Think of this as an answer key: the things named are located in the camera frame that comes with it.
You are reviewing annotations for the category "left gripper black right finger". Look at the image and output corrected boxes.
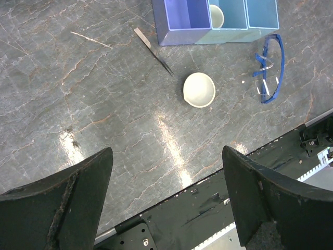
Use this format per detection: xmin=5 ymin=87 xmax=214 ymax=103
xmin=222 ymin=146 xmax=332 ymax=249

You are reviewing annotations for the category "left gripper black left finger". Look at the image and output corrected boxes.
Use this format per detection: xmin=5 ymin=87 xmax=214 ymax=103
xmin=1 ymin=147 xmax=113 ymax=249

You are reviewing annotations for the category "light blue bin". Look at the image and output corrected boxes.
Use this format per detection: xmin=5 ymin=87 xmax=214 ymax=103
xmin=245 ymin=0 xmax=279 ymax=42
xmin=196 ymin=1 xmax=248 ymax=44

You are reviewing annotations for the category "light blue front bin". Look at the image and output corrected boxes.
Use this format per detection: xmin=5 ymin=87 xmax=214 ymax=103
xmin=245 ymin=0 xmax=279 ymax=42

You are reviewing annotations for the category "small white cup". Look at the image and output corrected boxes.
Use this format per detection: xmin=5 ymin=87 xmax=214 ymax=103
xmin=210 ymin=4 xmax=225 ymax=29

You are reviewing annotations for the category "white dome lid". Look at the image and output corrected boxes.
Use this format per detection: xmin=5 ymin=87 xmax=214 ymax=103
xmin=183 ymin=72 xmax=216 ymax=108

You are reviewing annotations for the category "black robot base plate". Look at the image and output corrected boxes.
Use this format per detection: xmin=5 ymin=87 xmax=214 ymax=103
xmin=94 ymin=117 xmax=332 ymax=249

